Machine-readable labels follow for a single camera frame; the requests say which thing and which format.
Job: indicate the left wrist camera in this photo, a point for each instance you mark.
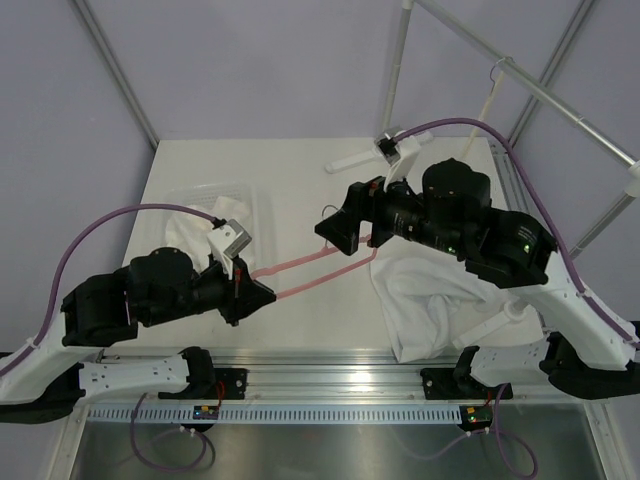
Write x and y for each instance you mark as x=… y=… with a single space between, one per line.
x=226 y=242

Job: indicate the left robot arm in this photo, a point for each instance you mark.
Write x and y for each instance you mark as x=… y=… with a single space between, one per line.
x=46 y=379

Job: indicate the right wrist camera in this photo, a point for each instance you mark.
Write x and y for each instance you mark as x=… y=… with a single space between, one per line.
x=400 y=155

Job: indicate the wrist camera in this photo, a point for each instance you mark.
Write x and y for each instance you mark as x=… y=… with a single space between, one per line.
x=400 y=155
x=226 y=242

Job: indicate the aluminium mounting rail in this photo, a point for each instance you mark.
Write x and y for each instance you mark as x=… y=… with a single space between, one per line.
x=340 y=376

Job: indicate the cream plastic hanger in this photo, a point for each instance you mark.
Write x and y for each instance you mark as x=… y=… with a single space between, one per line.
x=496 y=76

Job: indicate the pink plastic hanger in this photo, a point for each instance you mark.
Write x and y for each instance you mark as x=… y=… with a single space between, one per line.
x=291 y=274

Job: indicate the white slotted cable duct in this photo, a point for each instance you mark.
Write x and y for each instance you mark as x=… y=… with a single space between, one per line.
x=282 y=414

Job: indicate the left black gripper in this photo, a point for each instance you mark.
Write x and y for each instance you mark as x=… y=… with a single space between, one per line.
x=244 y=294

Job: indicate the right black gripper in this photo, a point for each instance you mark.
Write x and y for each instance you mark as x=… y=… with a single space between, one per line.
x=365 y=201

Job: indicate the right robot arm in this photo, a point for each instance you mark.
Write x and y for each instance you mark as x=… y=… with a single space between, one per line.
x=511 y=250

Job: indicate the cream white skirt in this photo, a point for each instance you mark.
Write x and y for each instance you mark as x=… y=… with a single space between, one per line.
x=187 y=232

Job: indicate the white skirt pink hanger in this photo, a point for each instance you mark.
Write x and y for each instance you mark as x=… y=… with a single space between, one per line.
x=429 y=300

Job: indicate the silver clothes rack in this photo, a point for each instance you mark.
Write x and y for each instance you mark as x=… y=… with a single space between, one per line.
x=540 y=92

